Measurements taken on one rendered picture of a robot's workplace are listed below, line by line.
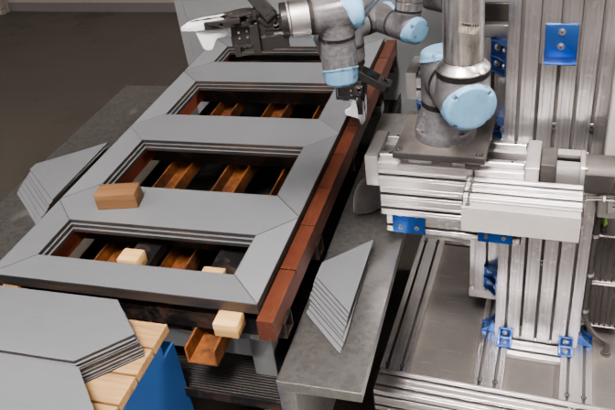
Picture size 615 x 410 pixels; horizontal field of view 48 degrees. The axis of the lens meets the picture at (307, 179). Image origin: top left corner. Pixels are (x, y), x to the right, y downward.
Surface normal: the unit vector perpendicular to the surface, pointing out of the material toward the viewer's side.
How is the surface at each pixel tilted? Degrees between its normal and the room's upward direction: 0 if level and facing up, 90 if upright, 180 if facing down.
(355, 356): 0
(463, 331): 0
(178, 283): 0
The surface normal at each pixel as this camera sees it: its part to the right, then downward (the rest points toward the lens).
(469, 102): 0.13, 0.63
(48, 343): -0.11, -0.84
